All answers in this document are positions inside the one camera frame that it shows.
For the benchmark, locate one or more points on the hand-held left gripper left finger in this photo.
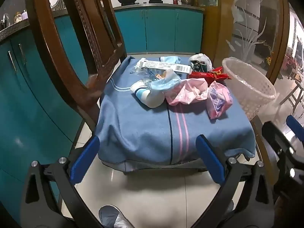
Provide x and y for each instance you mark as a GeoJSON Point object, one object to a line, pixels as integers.
{"type": "Point", "coordinates": [85, 159]}

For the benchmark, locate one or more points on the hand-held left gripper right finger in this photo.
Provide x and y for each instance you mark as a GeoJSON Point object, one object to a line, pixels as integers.
{"type": "Point", "coordinates": [210, 159]}

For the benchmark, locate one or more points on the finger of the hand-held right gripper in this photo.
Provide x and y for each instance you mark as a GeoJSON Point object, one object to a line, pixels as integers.
{"type": "Point", "coordinates": [294, 123]}
{"type": "Point", "coordinates": [273, 133]}

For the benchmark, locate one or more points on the white plastic basket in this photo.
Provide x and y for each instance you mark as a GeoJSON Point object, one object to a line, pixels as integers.
{"type": "Point", "coordinates": [249, 85]}

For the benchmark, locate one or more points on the pink tissue packet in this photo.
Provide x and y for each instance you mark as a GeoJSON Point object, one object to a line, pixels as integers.
{"type": "Point", "coordinates": [218, 99]}

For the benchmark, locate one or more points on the pink plastic bag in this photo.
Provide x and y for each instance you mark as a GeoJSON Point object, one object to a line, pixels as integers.
{"type": "Point", "coordinates": [185, 92]}

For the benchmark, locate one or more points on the red snack wrapper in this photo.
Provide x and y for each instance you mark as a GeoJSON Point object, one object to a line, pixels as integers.
{"type": "Point", "coordinates": [206, 76]}

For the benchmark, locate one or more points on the white and light blue sock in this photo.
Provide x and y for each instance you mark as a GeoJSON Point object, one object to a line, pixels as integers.
{"type": "Point", "coordinates": [148, 97]}

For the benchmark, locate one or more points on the blue textured cloth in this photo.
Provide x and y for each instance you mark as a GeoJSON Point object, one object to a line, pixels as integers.
{"type": "Point", "coordinates": [163, 83]}

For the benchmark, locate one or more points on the clear bag of green packets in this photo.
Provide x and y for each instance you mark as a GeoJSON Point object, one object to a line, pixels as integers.
{"type": "Point", "coordinates": [200, 60]}

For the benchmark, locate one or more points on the clear plastic wrapper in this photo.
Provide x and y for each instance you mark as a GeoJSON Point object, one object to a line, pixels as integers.
{"type": "Point", "coordinates": [142, 72]}

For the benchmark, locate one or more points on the white milk carton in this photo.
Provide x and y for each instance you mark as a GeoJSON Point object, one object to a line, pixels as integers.
{"type": "Point", "coordinates": [161, 65]}

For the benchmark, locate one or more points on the light blue face mask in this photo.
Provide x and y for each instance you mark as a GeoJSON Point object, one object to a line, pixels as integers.
{"type": "Point", "coordinates": [169, 59]}

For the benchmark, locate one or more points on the blue striped blanket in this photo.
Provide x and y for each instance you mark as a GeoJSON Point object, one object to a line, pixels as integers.
{"type": "Point", "coordinates": [142, 135]}

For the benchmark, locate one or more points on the grey slipper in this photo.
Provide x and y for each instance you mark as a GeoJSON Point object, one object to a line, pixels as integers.
{"type": "Point", "coordinates": [111, 216]}

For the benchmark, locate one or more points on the teal kitchen cabinet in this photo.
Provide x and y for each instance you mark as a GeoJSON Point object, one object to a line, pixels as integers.
{"type": "Point", "coordinates": [23, 99]}
{"type": "Point", "coordinates": [161, 28]}

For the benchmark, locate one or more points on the etched glass sliding door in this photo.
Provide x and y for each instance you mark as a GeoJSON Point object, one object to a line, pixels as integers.
{"type": "Point", "coordinates": [256, 16]}

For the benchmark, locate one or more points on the wooden door with glass pane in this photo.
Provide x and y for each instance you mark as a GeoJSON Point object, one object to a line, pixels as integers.
{"type": "Point", "coordinates": [211, 28]}

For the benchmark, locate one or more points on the carved wooden chair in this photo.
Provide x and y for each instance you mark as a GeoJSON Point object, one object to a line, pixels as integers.
{"type": "Point", "coordinates": [45, 35]}

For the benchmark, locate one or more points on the brown glass jar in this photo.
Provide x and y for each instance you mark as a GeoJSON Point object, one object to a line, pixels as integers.
{"type": "Point", "coordinates": [17, 17]}

